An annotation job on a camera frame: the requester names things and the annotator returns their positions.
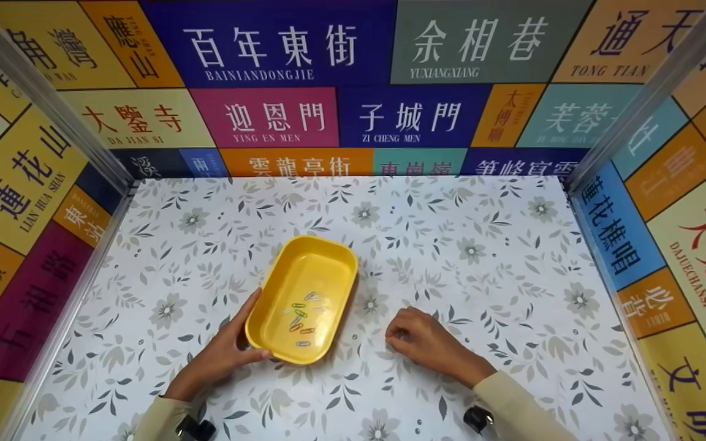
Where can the person's left forearm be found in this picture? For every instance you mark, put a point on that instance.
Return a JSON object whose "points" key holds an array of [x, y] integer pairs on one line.
{"points": [[160, 421]]}

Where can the group of coloured paper clips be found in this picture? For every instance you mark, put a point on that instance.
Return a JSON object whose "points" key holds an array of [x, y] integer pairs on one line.
{"points": [[298, 315]]}

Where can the person's left hand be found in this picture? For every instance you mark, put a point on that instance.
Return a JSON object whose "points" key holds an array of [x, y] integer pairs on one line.
{"points": [[215, 361]]}

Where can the person's right forearm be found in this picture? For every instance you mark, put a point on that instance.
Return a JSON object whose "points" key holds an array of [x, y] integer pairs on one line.
{"points": [[521, 410]]}

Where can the person's right fingers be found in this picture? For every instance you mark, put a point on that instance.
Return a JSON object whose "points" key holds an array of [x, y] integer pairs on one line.
{"points": [[401, 331]]}

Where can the black wrist band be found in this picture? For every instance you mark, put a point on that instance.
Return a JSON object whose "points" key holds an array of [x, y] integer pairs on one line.
{"points": [[195, 429], [478, 419]]}

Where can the yellow plastic tray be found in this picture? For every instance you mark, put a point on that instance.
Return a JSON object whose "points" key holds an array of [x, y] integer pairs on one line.
{"points": [[322, 263]]}

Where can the person's right hand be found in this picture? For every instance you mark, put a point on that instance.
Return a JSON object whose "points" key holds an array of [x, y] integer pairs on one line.
{"points": [[436, 349]]}

